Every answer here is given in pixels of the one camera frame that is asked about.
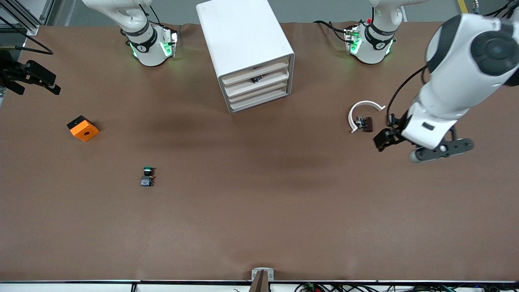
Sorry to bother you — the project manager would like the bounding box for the orange and black button box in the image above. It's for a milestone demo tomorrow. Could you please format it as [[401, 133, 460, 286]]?
[[66, 115, 100, 142]]

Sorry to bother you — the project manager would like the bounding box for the brown block with metal clip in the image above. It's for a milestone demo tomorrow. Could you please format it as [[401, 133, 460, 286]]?
[[355, 116, 373, 133]]

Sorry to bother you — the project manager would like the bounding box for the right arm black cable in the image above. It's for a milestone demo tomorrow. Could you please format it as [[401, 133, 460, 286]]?
[[0, 16, 54, 55]]

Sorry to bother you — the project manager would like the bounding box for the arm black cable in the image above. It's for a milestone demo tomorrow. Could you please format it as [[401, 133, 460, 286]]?
[[386, 65, 429, 122], [0, 16, 54, 55]]

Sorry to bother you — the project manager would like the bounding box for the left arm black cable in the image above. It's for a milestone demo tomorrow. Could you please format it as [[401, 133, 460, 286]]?
[[386, 65, 429, 122]]

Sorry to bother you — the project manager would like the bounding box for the white curved plastic ring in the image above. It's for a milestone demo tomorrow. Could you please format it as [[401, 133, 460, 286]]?
[[348, 100, 386, 134]]

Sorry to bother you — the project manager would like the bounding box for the aluminium frame profile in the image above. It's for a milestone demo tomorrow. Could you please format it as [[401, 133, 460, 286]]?
[[0, 0, 55, 36]]

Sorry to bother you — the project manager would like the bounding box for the black base cable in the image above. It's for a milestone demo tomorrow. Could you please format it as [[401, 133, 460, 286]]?
[[313, 20, 351, 43]]

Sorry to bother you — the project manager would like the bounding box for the green push button switch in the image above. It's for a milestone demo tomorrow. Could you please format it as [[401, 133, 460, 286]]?
[[140, 166, 157, 187]]

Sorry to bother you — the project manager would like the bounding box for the grey metal edge bracket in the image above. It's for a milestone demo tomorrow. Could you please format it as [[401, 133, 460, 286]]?
[[251, 267, 275, 281]]

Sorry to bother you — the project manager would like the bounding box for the brown camera pole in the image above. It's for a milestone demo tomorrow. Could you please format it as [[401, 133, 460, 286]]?
[[248, 271, 270, 292]]

